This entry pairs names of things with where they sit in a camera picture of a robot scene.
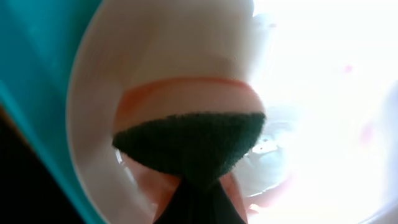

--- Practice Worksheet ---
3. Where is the teal plastic tray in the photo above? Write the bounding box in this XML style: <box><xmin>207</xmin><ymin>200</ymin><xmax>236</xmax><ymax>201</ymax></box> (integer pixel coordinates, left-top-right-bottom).
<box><xmin>1</xmin><ymin>0</ymin><xmax>101</xmax><ymax>223</ymax></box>

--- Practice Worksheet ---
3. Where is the black tray with water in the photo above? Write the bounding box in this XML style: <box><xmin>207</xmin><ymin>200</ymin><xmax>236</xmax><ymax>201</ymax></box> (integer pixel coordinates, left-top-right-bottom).
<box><xmin>1</xmin><ymin>108</ymin><xmax>84</xmax><ymax>224</ymax></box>

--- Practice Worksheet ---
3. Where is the pink green sponge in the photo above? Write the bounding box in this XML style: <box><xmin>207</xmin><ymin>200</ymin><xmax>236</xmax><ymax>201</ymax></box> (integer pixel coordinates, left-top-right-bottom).
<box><xmin>111</xmin><ymin>77</ymin><xmax>267</xmax><ymax>224</ymax></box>

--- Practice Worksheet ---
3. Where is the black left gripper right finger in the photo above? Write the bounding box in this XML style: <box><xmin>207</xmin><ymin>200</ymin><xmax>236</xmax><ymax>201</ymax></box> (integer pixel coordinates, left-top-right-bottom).
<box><xmin>201</xmin><ymin>180</ymin><xmax>245</xmax><ymax>224</ymax></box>

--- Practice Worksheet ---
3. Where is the white plate with red stain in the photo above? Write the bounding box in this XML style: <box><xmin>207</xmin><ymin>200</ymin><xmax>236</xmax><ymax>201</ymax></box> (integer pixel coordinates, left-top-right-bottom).
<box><xmin>67</xmin><ymin>1</ymin><xmax>397</xmax><ymax>223</ymax></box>

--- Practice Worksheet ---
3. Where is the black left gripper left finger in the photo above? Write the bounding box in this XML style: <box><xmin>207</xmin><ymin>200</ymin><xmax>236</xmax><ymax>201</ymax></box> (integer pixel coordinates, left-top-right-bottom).
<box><xmin>154</xmin><ymin>179</ymin><xmax>195</xmax><ymax>224</ymax></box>

